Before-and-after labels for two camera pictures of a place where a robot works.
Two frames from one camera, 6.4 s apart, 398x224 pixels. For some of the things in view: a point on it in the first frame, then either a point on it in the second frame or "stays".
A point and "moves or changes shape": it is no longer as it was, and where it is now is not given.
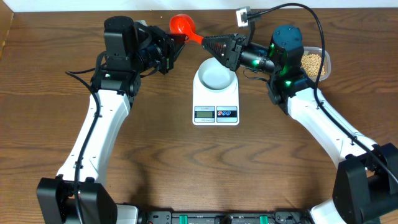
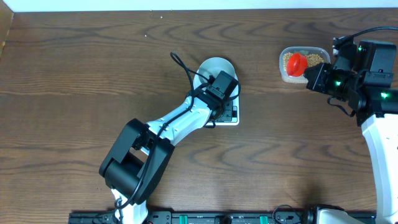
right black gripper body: (234, 57) → (328, 81)
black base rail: (224, 217) stays
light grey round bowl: (214, 75) stays
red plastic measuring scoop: (184, 24) moves or changes shape
